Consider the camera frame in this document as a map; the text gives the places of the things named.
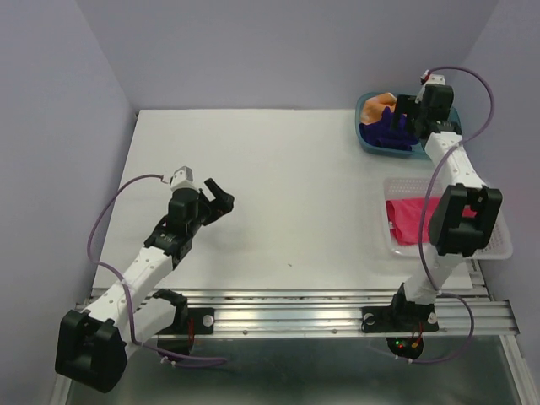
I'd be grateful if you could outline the purple towel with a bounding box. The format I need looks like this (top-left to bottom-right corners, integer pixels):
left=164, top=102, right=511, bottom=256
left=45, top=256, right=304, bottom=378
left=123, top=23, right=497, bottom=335
left=359, top=107, right=419, bottom=152

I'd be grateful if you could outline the pink towel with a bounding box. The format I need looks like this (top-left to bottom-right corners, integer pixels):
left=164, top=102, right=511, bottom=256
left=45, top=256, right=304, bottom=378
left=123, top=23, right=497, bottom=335
left=386, top=197, right=476, bottom=246

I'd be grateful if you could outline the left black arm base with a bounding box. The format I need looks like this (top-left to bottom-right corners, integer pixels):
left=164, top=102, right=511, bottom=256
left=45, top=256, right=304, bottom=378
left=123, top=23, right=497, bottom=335
left=151, top=289, right=215, bottom=361

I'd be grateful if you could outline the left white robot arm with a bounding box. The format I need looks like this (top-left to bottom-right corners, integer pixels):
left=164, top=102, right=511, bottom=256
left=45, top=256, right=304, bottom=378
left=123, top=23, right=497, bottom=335
left=55, top=168, right=235, bottom=392

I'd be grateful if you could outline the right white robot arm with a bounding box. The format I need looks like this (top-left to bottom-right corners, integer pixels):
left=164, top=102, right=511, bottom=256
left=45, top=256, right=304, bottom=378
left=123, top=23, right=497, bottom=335
left=388, top=83, right=503, bottom=329

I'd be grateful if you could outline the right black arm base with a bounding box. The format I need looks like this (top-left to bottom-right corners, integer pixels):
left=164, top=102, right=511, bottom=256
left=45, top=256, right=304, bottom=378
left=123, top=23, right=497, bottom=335
left=360, top=305, right=440, bottom=360

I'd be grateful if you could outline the orange towel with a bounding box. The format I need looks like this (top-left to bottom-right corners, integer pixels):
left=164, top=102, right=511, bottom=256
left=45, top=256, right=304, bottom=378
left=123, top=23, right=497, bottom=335
left=359, top=93, right=397, bottom=125

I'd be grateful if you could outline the blue plastic tub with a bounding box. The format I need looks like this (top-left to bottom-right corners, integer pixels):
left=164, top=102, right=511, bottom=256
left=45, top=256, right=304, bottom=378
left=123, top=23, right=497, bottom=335
left=355, top=93, right=461, bottom=159

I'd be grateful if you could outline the white perforated basket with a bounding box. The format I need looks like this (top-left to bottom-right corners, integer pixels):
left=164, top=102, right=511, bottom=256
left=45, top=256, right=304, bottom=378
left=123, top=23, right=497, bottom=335
left=381, top=178, right=513, bottom=260

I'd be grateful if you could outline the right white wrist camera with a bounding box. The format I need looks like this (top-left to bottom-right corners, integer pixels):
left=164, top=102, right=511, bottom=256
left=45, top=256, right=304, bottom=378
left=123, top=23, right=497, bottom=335
left=415, top=70, right=446, bottom=104

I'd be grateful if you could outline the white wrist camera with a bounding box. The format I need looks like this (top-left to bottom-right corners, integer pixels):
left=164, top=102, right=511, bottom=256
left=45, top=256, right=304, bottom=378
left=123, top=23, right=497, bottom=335
left=415, top=70, right=446, bottom=104
left=161, top=166, right=197, bottom=192

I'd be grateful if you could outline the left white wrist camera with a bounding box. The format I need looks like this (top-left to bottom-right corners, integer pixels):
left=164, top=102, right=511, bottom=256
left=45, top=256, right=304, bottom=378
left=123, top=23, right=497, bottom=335
left=161, top=166, right=197, bottom=192

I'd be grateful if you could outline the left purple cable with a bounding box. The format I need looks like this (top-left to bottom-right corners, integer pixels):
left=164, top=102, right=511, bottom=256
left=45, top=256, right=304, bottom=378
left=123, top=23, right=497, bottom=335
left=86, top=173, right=229, bottom=369

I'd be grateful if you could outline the purple cable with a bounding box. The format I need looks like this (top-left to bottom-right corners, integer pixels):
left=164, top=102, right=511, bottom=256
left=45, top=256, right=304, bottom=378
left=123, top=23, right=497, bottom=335
left=394, top=65, right=495, bottom=366
left=86, top=173, right=229, bottom=369

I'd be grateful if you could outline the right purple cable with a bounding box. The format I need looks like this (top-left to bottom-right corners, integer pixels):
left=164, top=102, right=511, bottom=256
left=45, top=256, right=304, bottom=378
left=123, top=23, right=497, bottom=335
left=394, top=65, right=495, bottom=366

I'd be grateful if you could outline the aluminium mounting rail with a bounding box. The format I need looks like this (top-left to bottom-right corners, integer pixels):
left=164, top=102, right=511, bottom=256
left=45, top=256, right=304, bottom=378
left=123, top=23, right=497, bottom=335
left=183, top=289, right=519, bottom=339

